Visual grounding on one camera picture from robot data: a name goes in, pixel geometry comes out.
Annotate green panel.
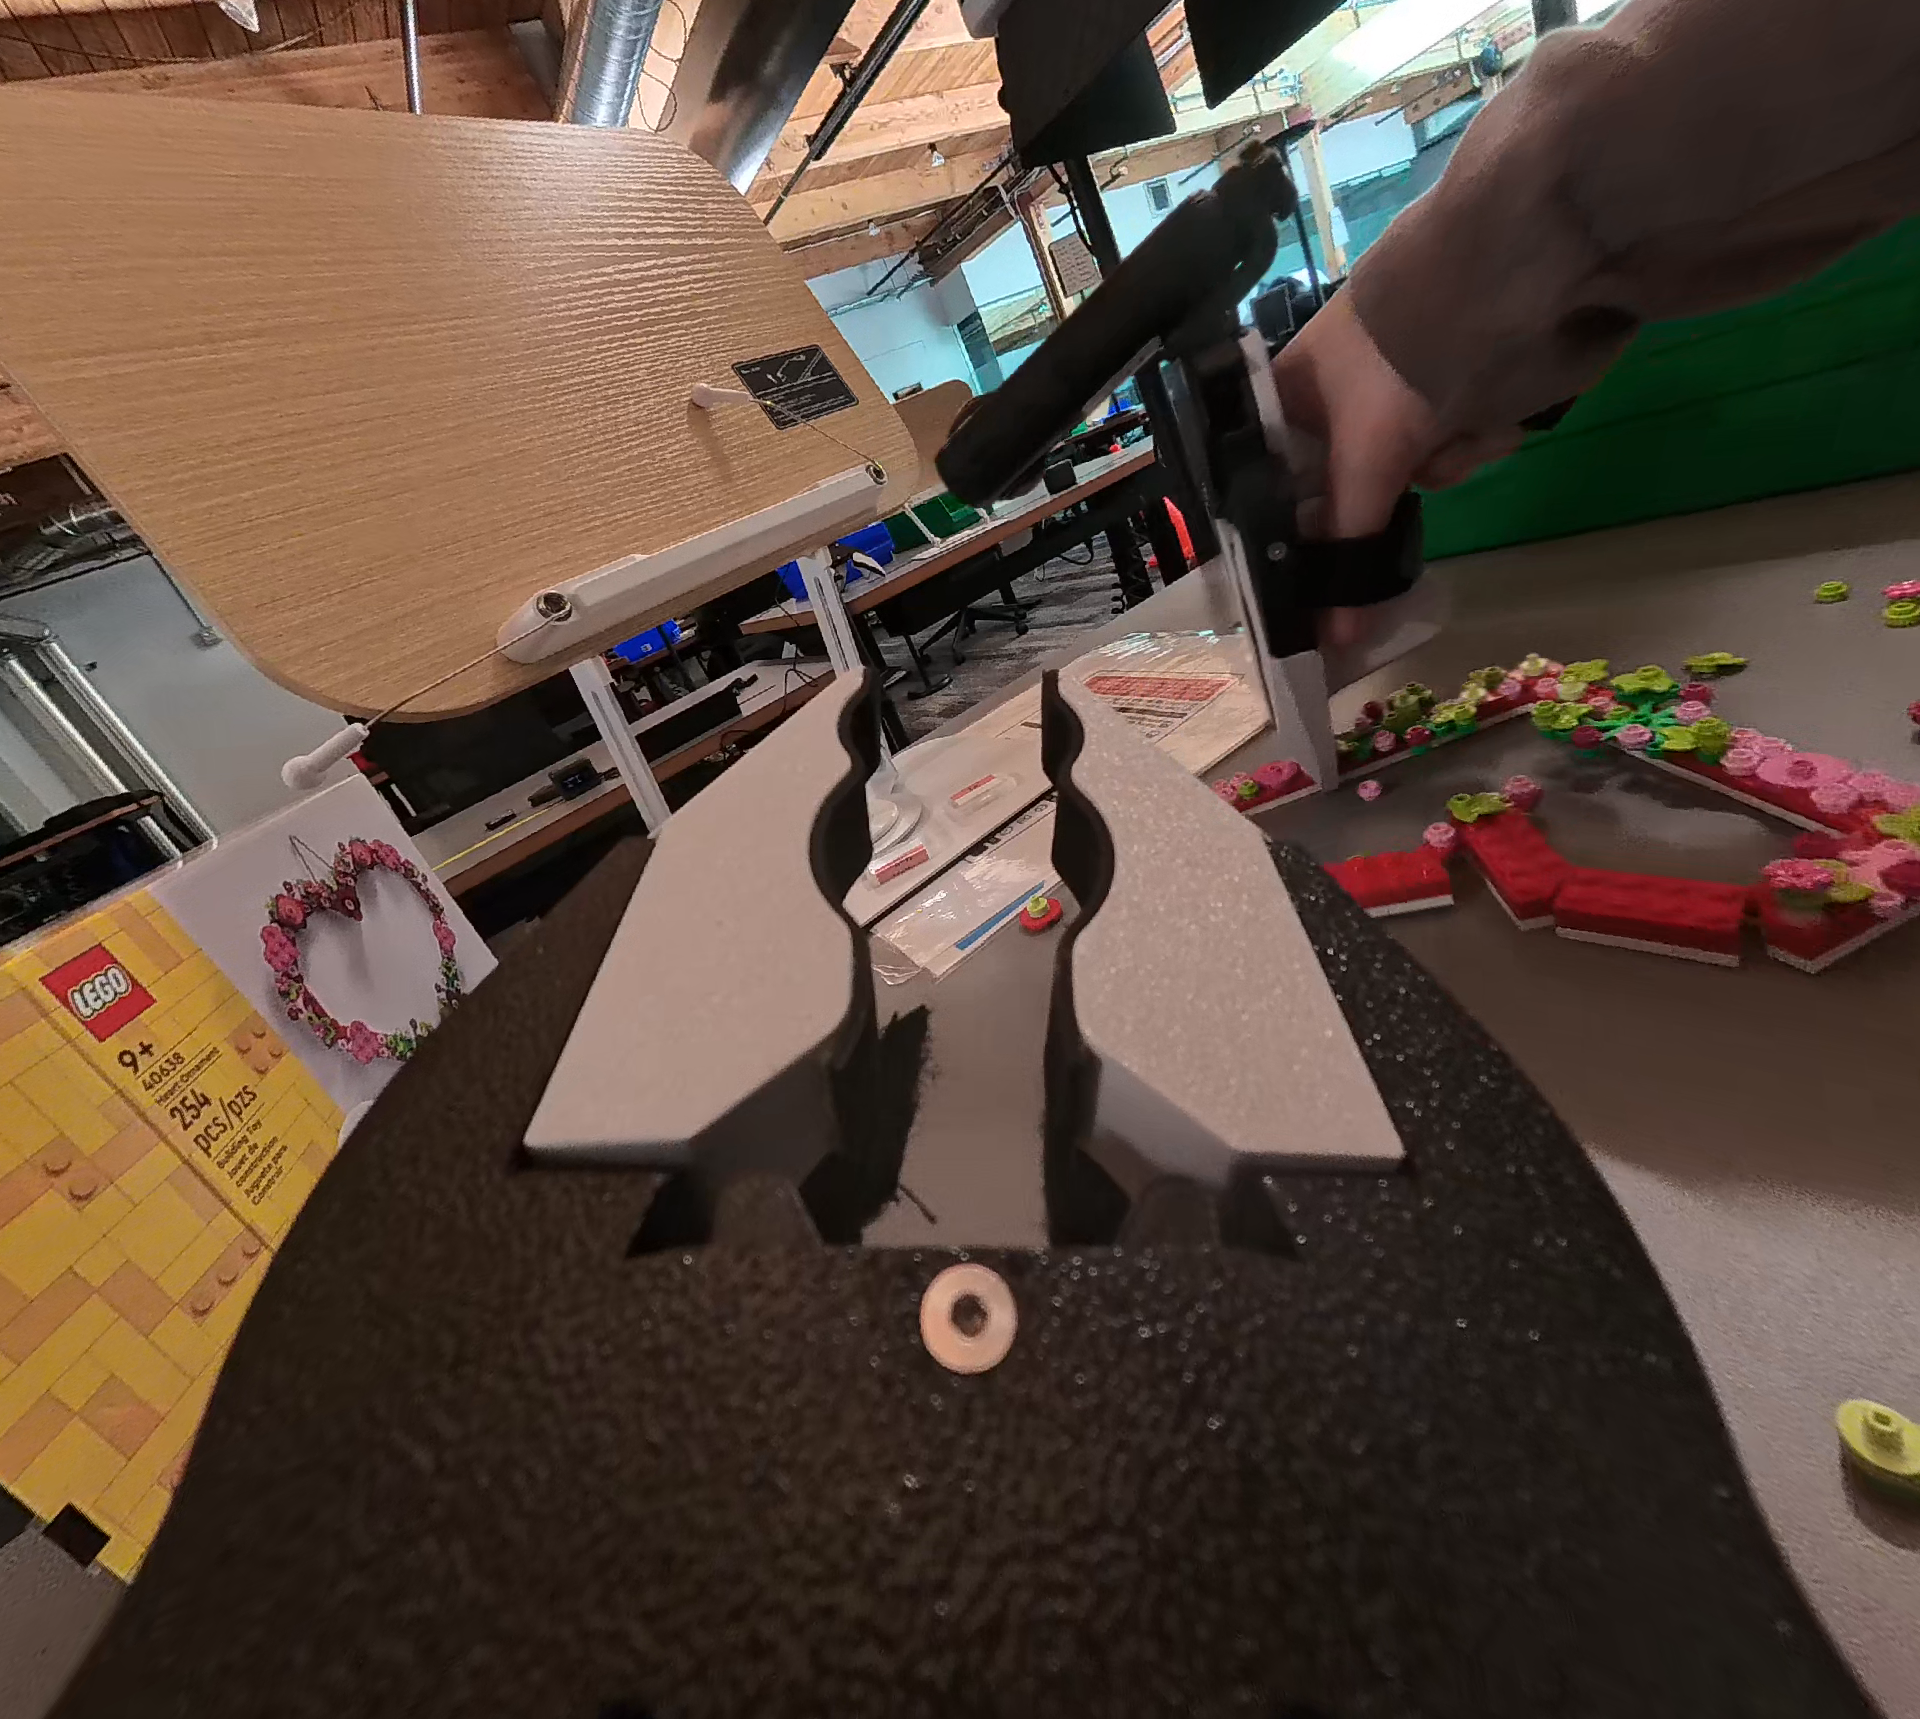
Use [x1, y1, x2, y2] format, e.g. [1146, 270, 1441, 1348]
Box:
[1418, 219, 1920, 563]

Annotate white table stand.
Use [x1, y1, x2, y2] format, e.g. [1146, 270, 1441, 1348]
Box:
[565, 549, 871, 840]

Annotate tilted wooden table top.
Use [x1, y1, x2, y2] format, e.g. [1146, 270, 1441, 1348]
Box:
[0, 85, 924, 724]

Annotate person's right hand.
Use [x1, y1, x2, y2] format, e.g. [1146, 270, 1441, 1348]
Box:
[1272, 286, 1517, 657]

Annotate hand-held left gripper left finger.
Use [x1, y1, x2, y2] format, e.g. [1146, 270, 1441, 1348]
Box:
[521, 671, 936, 1250]

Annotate clear bag with paper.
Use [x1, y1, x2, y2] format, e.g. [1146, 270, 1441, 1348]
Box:
[871, 836, 1075, 989]

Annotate white lever bar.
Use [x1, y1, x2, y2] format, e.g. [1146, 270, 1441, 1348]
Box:
[497, 467, 890, 667]

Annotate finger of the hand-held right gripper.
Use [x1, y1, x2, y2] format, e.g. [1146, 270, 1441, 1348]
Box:
[1211, 520, 1340, 803]

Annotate lime round lego plate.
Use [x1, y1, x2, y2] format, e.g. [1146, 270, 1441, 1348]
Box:
[1835, 1400, 1920, 1502]

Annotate LEGO instruction booklet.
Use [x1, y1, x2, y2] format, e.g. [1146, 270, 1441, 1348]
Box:
[1033, 657, 1277, 779]

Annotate background office desk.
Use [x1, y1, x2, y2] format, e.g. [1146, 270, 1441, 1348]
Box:
[742, 445, 1164, 643]

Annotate red heart lego frame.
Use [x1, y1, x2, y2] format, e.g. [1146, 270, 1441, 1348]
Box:
[1211, 650, 1920, 974]

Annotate person's right forearm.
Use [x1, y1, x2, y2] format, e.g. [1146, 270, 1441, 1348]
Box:
[1342, 0, 1920, 492]

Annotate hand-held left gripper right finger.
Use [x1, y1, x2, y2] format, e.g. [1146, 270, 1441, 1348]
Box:
[1038, 671, 1406, 1250]

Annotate yellow lego set box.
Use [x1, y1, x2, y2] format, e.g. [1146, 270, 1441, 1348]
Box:
[0, 776, 499, 1587]

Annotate clear plastic bag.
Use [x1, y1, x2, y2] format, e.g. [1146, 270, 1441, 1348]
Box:
[840, 736, 1059, 925]

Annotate black office chair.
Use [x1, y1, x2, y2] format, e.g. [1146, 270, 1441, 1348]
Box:
[901, 549, 1036, 703]

